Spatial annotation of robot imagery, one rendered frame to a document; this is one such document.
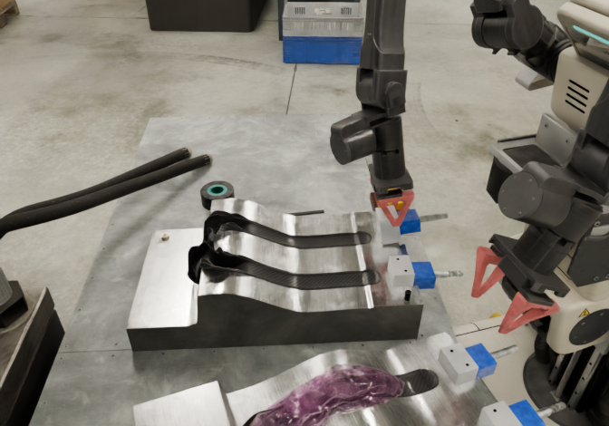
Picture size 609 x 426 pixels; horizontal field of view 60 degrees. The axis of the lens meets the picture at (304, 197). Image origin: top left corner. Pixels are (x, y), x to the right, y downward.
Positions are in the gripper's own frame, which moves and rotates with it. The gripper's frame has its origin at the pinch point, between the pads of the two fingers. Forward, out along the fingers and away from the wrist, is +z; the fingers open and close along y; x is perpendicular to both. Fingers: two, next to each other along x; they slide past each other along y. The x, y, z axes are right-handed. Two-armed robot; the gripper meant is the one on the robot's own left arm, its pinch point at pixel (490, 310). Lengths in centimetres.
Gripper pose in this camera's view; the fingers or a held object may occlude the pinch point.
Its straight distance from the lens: 79.4
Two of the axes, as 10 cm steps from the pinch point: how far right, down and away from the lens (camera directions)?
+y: 2.8, 5.6, -7.8
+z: -4.3, 8.0, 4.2
